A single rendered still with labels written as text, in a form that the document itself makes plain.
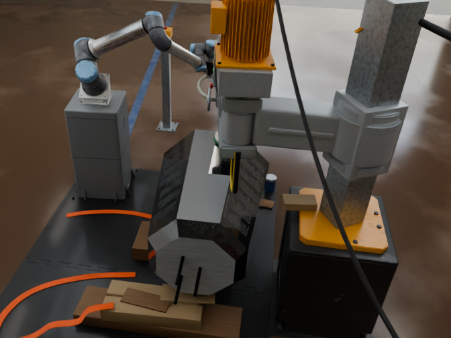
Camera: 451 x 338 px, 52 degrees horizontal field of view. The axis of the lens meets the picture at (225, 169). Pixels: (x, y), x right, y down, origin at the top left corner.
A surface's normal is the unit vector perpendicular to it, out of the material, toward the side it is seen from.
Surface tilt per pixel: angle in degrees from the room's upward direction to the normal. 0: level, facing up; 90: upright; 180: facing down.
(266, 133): 90
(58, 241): 0
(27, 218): 0
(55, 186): 0
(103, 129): 90
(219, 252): 90
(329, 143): 90
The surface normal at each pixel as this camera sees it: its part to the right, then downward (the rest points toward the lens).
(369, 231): 0.05, -0.82
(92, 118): -0.02, 0.58
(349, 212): 0.39, 0.55
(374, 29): -0.92, 0.18
